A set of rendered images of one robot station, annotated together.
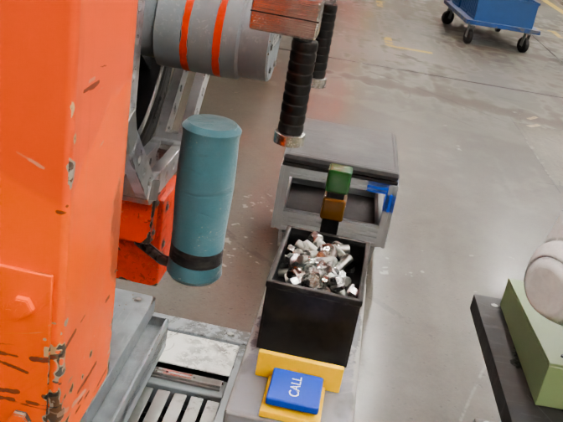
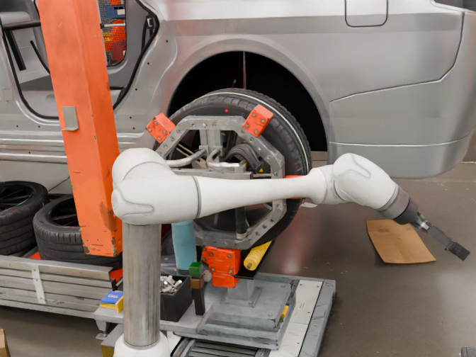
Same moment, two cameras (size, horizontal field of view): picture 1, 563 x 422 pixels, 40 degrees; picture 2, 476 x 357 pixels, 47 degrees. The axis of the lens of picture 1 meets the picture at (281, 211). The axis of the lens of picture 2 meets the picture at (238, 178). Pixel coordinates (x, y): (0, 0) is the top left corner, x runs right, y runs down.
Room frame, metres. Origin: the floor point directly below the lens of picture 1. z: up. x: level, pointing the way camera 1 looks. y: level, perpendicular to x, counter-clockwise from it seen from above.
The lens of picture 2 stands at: (1.85, -1.70, 1.60)
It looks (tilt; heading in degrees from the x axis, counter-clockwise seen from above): 20 degrees down; 105
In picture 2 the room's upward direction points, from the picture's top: 4 degrees counter-clockwise
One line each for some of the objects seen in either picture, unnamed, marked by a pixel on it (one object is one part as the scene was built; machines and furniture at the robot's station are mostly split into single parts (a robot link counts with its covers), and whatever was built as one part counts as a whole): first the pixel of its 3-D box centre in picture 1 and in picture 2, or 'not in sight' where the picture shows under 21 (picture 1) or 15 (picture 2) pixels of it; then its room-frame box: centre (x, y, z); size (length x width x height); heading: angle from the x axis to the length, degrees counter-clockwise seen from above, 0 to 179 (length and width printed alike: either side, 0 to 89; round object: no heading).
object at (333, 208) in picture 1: (333, 206); (197, 281); (1.22, -0.09, 0.59); 0.04 x 0.04 x 0.04; 86
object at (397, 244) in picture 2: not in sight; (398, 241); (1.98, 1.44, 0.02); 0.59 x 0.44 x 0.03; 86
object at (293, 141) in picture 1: (296, 89); not in sight; (1.04, 0.01, 0.83); 0.04 x 0.04 x 0.16
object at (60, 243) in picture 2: not in sight; (99, 227); (0.37, 0.72, 0.39); 0.66 x 0.66 x 0.24
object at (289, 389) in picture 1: (294, 393); (113, 298); (0.85, -0.06, 0.47); 0.07 x 0.07 x 0.02; 86
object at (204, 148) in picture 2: not in sight; (177, 149); (1.12, 0.11, 1.03); 0.19 x 0.18 x 0.11; 86
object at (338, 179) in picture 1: (338, 178); (195, 269); (1.22, -0.09, 0.64); 0.04 x 0.04 x 0.04; 86
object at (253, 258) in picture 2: not in sight; (258, 250); (1.36, 0.32, 0.51); 0.29 x 0.06 x 0.06; 86
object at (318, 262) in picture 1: (316, 289); (159, 294); (1.06, -0.07, 0.52); 0.20 x 0.14 x 0.13; 175
